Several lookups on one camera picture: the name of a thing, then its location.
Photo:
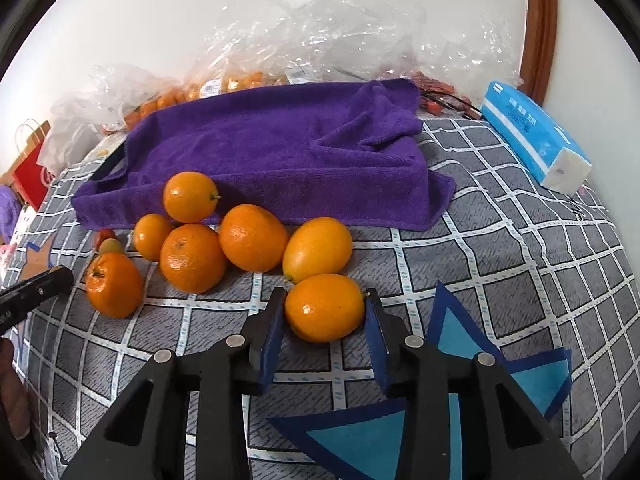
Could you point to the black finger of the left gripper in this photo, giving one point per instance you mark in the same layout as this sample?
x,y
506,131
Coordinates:
x,y
17,301

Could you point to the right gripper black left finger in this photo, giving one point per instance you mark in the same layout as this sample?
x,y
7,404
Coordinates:
x,y
143,434

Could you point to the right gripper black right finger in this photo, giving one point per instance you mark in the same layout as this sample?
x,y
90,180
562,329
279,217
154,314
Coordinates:
x,y
502,433

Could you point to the small yellow-green fruit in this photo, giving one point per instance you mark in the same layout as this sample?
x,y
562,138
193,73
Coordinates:
x,y
111,246

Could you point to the small red tomato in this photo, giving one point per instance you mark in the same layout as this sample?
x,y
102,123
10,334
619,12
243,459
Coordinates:
x,y
101,236

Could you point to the orange mandarin far left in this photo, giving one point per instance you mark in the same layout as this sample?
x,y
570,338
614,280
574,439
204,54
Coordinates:
x,y
114,285

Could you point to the red paper shopping bag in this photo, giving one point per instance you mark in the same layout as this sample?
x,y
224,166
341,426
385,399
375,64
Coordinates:
x,y
25,176

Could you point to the small orange kumquat behind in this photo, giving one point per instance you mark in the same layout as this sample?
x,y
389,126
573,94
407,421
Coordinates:
x,y
150,232

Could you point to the grey checked blanket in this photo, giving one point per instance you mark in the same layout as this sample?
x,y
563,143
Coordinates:
x,y
535,271

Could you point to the orange mandarin front left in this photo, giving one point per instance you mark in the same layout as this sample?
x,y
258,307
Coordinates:
x,y
191,258

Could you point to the large orange mandarin centre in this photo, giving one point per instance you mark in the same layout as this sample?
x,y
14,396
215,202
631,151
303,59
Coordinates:
x,y
252,238

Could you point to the yellow-orange oval kumquat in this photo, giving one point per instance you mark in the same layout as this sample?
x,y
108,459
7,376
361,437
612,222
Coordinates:
x,y
320,246

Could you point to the white plastic bag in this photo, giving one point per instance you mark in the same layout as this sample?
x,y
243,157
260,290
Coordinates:
x,y
107,101

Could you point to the blue tissue pack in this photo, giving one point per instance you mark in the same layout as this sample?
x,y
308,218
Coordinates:
x,y
546,149

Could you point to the purple microfibre towel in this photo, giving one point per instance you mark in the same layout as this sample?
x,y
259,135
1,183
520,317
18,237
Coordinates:
x,y
346,150

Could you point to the clear bag of oranges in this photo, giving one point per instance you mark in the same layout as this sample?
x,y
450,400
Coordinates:
x,y
233,61

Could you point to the crumpled clear plastic bag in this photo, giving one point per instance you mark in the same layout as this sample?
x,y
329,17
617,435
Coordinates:
x,y
361,40

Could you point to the brown wooden frame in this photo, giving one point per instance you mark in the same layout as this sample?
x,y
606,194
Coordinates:
x,y
539,47

